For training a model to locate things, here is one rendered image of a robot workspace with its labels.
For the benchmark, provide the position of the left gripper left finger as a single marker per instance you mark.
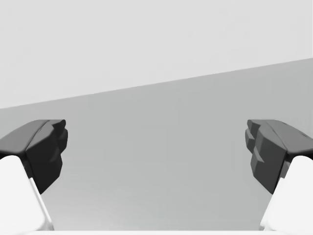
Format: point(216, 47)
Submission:
point(36, 151)

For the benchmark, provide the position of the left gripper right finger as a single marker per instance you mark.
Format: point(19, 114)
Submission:
point(274, 151)

